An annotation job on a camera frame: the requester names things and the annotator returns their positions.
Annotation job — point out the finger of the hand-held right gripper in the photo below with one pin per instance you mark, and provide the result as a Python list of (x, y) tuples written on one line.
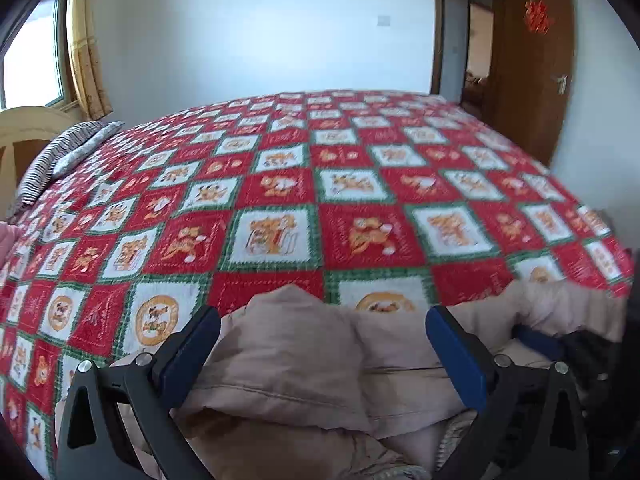
[(540, 344)]

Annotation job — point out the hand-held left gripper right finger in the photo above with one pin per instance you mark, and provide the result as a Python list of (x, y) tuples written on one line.
[(457, 360)]

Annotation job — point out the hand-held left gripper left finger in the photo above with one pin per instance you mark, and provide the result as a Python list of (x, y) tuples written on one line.
[(192, 355)]

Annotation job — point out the beige quilted jacket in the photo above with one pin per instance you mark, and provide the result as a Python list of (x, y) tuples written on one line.
[(300, 350)]

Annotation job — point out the red checked bear-print blanket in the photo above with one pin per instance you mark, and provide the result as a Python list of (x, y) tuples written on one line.
[(350, 185)]

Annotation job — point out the pink folded quilt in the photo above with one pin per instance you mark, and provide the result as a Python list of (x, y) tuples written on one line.
[(7, 245)]

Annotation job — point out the striped pillow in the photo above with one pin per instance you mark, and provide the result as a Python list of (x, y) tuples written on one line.
[(65, 150)]

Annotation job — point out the brown wooden door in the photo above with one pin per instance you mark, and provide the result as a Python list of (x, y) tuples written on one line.
[(530, 100)]

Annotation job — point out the cream and wood headboard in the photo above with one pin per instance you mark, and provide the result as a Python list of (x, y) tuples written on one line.
[(25, 130)]

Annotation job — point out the yellow patterned curtain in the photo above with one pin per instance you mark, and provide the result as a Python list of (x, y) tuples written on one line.
[(90, 60)]

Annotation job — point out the red paper door decoration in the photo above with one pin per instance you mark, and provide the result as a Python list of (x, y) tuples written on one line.
[(539, 16)]

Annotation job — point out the window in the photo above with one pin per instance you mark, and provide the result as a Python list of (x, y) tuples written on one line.
[(30, 60)]

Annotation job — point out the brown door frame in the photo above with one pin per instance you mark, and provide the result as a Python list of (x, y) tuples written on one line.
[(438, 35)]

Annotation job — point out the white wall switch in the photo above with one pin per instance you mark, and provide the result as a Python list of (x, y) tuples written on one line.
[(384, 20)]

